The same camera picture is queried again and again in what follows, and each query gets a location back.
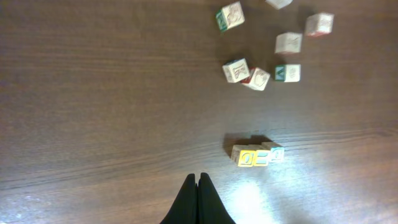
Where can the yellow blue wooden block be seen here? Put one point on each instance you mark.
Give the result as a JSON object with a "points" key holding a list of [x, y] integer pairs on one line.
{"points": [[262, 155]]}

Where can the blue D wooden block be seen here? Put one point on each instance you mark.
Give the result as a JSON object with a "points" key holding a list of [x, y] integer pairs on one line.
{"points": [[277, 151]]}

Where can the middle red wooden block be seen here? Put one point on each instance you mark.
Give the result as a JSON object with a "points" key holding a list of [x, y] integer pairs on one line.
{"points": [[288, 43]]}

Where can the top wooden block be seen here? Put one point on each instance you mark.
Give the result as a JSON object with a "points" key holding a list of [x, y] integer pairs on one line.
{"points": [[278, 4]]}

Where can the tilted red-sided wooden block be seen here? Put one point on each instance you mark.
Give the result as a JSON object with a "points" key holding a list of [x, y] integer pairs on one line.
{"points": [[257, 80]]}

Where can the green R wooden block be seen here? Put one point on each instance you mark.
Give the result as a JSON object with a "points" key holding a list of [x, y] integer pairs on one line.
{"points": [[230, 16]]}

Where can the yellow O wooden block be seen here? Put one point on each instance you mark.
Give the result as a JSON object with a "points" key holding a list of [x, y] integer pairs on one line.
{"points": [[243, 155]]}

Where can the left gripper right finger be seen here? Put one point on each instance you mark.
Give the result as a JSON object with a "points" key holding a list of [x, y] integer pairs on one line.
{"points": [[210, 207]]}

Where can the far right red block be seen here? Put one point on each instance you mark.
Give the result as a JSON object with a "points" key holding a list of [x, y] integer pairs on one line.
{"points": [[319, 24]]}

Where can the K wooden block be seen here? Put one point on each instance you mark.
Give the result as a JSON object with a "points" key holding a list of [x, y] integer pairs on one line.
{"points": [[236, 70]]}

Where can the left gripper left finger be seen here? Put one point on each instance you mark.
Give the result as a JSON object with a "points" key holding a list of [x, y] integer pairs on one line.
{"points": [[184, 207]]}

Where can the green A wooden block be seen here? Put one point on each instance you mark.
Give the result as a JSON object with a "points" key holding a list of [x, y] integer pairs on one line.
{"points": [[287, 73]]}

